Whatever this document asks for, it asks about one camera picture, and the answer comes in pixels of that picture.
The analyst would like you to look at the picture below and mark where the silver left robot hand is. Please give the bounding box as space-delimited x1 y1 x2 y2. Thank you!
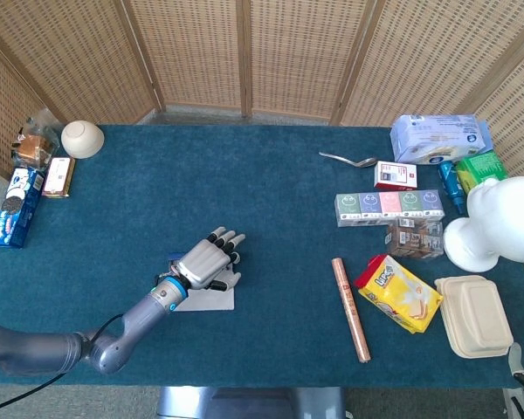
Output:
174 225 247 292

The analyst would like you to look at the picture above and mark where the blue folding glasses case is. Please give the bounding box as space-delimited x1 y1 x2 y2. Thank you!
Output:
165 251 236 313

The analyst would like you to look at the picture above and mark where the beige takeaway food box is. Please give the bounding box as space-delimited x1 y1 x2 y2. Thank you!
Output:
433 274 515 360

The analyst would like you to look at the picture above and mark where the teal table cloth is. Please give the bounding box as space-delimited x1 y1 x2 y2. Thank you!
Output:
0 124 524 389

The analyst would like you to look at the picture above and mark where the yellow Lipo snack bag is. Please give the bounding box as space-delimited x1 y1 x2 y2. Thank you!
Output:
354 253 444 335

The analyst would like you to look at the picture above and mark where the white foam mannequin head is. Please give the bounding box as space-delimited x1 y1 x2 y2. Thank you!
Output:
443 175 524 273

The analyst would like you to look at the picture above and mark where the grey robot torso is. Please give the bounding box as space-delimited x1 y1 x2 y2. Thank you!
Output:
155 386 348 419

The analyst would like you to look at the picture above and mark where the wrapped wooden rolling pin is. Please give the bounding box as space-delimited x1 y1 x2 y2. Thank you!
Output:
330 257 372 364

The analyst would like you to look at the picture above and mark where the brown snack pack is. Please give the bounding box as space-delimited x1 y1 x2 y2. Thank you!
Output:
384 217 445 260

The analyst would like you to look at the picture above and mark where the small white gold box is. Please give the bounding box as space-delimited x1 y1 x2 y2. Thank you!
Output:
41 156 76 199

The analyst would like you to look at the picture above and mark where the cream upturned bowl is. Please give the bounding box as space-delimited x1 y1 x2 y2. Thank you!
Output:
60 120 106 160

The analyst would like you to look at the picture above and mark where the blue bottle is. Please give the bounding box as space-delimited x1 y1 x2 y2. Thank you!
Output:
438 160 466 215

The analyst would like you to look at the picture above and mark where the metal spoon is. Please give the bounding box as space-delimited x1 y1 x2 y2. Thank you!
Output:
318 151 378 169

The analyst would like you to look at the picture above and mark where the pastel pocket tissue multipack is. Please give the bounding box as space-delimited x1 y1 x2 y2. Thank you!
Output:
334 189 445 229

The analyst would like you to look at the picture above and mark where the green snack bag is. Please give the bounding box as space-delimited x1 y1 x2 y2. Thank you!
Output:
455 150 509 196

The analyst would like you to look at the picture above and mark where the blue Oreo cookie box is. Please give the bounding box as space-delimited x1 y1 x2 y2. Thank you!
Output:
0 168 45 250

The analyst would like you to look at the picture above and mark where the clear bag of pastries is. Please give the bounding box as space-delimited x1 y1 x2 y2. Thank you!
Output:
10 108 62 171

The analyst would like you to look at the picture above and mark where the small red white box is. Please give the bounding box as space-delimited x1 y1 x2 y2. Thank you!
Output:
374 160 418 191

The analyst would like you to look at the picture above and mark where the woven bamboo folding screen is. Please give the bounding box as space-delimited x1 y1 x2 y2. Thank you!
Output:
0 0 524 306

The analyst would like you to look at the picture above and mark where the large pale blue tissue pack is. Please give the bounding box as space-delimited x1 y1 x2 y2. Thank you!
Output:
390 113 493 166

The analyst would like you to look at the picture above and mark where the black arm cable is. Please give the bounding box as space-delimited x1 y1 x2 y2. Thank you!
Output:
0 313 126 414

